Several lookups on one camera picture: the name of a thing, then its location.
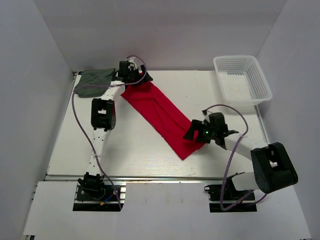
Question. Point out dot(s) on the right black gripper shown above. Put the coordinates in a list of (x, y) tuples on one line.
[(195, 125)]

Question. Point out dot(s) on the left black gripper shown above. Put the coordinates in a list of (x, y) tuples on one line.
[(147, 78)]

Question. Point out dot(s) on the red t-shirt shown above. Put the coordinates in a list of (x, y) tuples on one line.
[(154, 106)]

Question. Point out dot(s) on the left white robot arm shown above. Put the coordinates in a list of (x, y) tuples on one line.
[(103, 119)]

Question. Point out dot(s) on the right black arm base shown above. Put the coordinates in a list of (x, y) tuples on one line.
[(230, 196)]

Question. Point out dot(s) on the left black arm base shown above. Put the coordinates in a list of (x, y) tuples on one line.
[(94, 194)]

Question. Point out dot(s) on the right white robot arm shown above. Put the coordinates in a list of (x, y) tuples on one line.
[(273, 169)]

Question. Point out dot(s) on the folded grey t-shirt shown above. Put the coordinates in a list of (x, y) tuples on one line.
[(94, 83)]

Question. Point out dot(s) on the white plastic basket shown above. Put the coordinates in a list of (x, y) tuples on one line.
[(241, 80)]

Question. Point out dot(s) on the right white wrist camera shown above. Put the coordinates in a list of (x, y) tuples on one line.
[(206, 113)]

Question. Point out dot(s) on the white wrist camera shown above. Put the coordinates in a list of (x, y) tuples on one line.
[(206, 113), (132, 62)]

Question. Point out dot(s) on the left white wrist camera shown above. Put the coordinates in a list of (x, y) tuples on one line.
[(132, 62)]

